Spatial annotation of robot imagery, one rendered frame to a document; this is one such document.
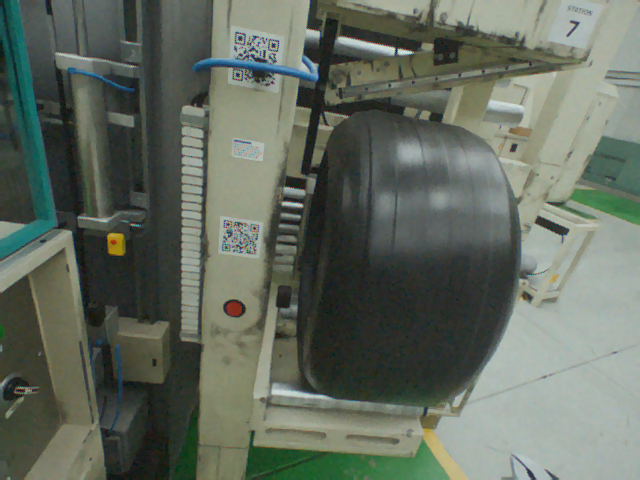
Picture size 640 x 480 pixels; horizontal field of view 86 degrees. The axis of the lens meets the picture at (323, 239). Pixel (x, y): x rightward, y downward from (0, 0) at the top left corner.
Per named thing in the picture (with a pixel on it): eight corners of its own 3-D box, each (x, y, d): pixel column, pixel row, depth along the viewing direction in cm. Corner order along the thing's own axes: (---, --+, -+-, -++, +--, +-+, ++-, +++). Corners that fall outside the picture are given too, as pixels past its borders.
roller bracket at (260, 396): (247, 432, 68) (251, 398, 64) (267, 308, 104) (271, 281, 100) (264, 433, 69) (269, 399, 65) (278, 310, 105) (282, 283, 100)
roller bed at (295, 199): (234, 270, 110) (241, 181, 98) (241, 249, 124) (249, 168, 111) (295, 278, 113) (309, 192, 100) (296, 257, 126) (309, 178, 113)
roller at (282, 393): (263, 408, 71) (265, 392, 69) (265, 390, 75) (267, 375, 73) (424, 422, 75) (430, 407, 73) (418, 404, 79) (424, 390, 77)
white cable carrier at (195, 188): (180, 340, 73) (181, 105, 53) (188, 325, 78) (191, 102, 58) (202, 342, 74) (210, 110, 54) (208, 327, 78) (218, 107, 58)
